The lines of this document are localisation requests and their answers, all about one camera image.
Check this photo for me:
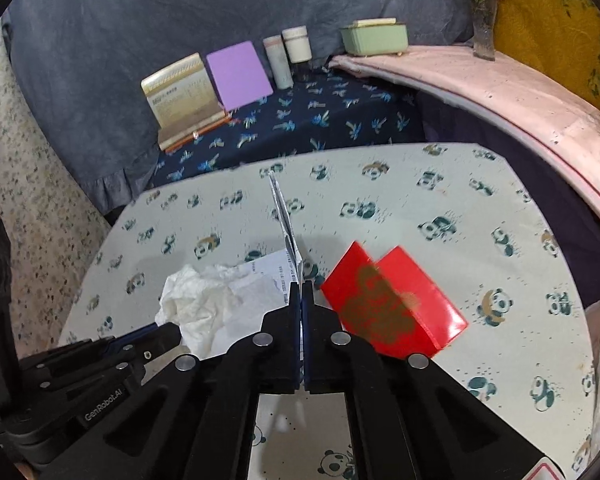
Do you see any tall white bottle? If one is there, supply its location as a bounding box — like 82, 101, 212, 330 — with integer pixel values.
262, 35, 294, 90

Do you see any gold desk calendar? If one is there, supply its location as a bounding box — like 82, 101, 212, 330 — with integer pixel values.
140, 53, 230, 152

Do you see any mint green tissue box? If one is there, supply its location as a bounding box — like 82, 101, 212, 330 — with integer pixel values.
340, 18, 408, 56

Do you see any white jar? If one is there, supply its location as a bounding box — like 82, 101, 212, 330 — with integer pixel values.
282, 26, 312, 64

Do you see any navy floral cloth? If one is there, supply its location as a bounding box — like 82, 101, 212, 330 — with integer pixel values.
148, 70, 425, 188

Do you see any red gold envelope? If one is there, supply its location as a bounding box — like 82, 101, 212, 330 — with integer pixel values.
321, 242, 468, 359

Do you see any white paper leaflet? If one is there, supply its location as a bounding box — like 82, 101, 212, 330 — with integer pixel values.
249, 171, 307, 306

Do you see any purple notebook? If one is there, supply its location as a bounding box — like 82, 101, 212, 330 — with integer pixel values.
207, 41, 273, 110

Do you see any yellow draped cloth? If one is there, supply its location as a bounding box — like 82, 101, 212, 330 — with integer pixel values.
494, 0, 597, 108

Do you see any white tissue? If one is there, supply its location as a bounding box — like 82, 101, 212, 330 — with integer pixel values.
154, 263, 282, 361

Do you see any blue grey draped cloth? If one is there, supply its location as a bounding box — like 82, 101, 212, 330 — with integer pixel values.
2, 0, 472, 212

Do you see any pink shelf cloth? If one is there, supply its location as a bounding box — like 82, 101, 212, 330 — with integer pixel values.
328, 46, 600, 218

